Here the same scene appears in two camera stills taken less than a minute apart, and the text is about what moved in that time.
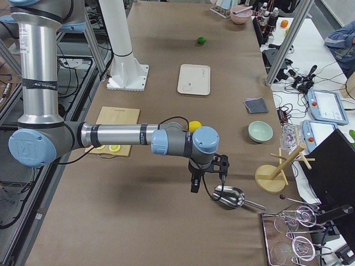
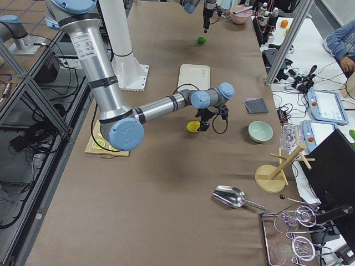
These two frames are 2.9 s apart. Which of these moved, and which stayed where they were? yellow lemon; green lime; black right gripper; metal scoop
Moved: black right gripper
Stayed: green lime; yellow lemon; metal scoop
